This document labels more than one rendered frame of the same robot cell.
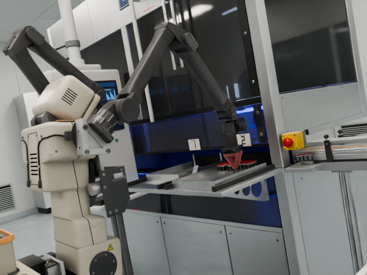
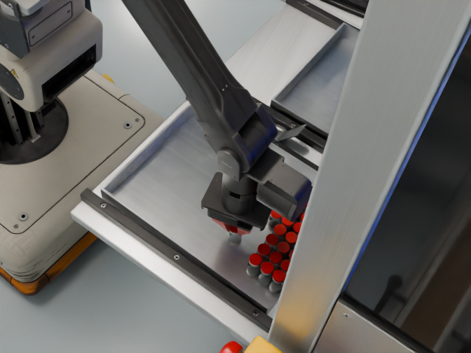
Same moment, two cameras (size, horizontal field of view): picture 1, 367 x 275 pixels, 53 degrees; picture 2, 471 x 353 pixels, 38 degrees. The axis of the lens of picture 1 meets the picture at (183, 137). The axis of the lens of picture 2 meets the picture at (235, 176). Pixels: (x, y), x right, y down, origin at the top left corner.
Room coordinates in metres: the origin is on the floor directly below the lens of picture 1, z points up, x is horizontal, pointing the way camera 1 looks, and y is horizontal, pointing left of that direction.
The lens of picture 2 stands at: (1.43, -0.72, 1.90)
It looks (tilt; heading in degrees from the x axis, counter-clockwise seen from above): 57 degrees down; 72
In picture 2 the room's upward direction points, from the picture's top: 7 degrees clockwise
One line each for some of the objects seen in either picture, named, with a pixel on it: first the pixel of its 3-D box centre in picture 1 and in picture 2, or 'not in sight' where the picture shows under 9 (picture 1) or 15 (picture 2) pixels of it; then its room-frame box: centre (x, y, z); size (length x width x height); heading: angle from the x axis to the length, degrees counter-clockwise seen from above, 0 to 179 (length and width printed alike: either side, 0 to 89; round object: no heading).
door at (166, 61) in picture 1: (158, 64); not in sight; (2.15, 0.07, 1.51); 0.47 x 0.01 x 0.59; 42
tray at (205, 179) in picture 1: (219, 175); (228, 197); (1.61, -0.13, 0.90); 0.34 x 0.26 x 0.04; 131
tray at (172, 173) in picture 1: (186, 170); (383, 108); (1.94, 0.02, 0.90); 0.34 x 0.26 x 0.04; 132
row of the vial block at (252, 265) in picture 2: (235, 167); (282, 231); (1.68, -0.21, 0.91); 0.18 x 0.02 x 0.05; 41
